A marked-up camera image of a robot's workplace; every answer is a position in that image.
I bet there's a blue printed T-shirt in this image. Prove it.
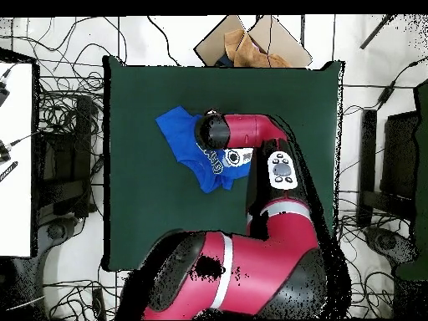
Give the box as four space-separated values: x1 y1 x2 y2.
154 105 255 194

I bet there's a dark blue cloth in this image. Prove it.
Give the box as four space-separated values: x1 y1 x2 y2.
214 53 236 68

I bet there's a brown cardboard box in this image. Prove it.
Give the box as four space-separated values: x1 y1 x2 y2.
193 14 313 69

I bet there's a tan cloth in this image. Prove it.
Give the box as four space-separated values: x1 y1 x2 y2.
223 28 294 69

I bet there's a dark green table cloth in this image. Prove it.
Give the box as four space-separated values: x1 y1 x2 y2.
394 79 428 283
101 54 345 273

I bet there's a black power adapter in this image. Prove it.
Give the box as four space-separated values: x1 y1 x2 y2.
376 83 396 110

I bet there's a black rod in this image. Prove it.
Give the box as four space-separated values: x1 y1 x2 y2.
359 13 397 50

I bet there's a black device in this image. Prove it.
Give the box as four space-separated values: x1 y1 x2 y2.
0 139 13 165
0 79 11 109

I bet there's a black ribbed strip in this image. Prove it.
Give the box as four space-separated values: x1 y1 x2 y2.
0 160 19 184

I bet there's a black power strip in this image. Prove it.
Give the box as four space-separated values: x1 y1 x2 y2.
91 287 107 321

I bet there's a black cable tangle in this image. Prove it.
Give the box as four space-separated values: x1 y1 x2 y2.
34 16 105 138
43 279 131 321
335 186 397 318

